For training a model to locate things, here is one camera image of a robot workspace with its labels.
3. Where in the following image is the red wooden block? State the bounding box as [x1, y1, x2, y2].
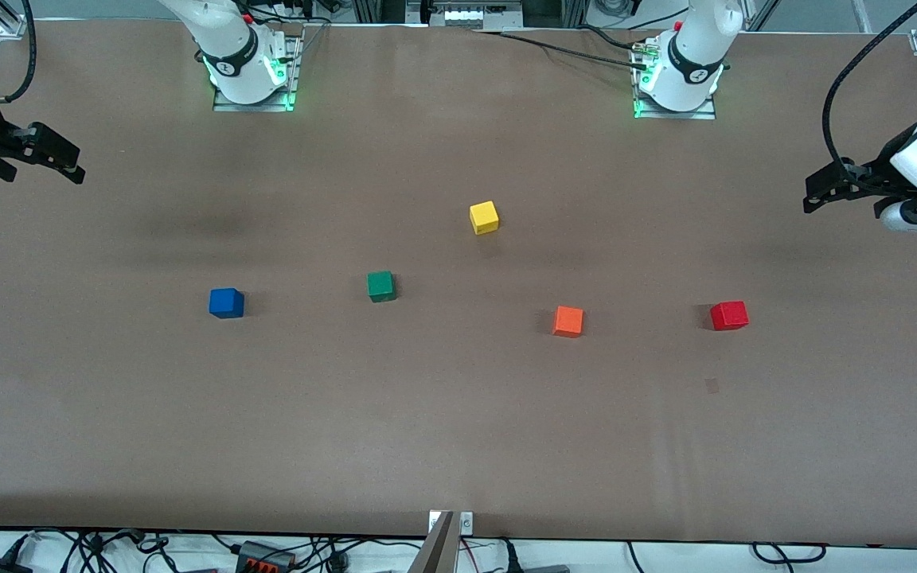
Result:
[709, 301, 750, 332]

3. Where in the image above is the blue wooden block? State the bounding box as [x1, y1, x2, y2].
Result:
[209, 287, 246, 320]

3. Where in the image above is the orange wooden block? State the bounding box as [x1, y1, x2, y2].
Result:
[552, 306, 585, 338]

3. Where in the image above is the yellow wooden block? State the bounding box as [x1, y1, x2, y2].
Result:
[469, 201, 501, 236]

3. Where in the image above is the grey metal device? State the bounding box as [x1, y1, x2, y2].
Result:
[407, 0, 525, 31]

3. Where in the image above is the brown table cover sheet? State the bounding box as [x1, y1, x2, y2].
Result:
[0, 18, 917, 550]

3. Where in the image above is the black box with orange connectors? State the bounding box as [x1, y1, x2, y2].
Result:
[236, 541, 296, 572]

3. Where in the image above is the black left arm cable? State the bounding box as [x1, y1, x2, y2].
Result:
[822, 0, 917, 172]

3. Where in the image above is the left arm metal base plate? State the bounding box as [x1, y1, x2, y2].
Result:
[632, 36, 718, 120]

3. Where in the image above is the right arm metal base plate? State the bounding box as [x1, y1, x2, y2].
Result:
[213, 32, 302, 112]

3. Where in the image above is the short black table cable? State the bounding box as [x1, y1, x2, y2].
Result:
[578, 24, 650, 53]

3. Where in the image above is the long black table cable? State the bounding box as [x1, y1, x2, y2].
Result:
[478, 30, 650, 71]

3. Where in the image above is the black looped floor cable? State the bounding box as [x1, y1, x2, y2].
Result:
[751, 543, 827, 564]

